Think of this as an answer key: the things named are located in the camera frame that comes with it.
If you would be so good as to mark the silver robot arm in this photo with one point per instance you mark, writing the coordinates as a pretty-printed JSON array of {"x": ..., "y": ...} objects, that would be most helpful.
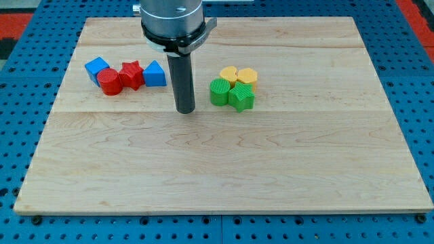
[{"x": 175, "y": 27}]

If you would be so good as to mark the green star block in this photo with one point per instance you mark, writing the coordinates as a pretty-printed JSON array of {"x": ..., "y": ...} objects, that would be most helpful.
[{"x": 241, "y": 97}]

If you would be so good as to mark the red star block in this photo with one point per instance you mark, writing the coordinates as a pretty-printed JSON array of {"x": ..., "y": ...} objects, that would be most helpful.
[{"x": 131, "y": 75}]

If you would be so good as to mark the green cylinder block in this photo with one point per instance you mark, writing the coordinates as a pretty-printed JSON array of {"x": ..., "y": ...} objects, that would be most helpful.
[{"x": 219, "y": 92}]

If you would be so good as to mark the yellow heart block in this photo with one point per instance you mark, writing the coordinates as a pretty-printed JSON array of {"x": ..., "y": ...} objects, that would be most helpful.
[{"x": 230, "y": 74}]

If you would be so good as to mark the yellow hexagon block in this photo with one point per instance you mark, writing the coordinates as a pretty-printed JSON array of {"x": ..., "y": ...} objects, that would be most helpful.
[{"x": 248, "y": 76}]

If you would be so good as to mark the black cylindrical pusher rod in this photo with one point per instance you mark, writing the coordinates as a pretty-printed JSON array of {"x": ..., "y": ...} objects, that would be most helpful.
[{"x": 182, "y": 83}]

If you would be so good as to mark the blue triangle block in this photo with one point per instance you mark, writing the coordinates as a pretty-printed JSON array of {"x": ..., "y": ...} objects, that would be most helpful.
[{"x": 154, "y": 75}]

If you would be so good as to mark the light wooden board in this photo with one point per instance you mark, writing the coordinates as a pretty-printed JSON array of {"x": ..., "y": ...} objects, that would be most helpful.
[{"x": 321, "y": 138}]

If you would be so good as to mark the red cylinder block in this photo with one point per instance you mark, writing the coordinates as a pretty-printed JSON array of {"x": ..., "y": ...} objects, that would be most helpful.
[{"x": 110, "y": 81}]

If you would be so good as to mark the blue cube block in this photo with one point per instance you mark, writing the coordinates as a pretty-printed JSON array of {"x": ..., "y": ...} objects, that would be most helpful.
[{"x": 93, "y": 67}]

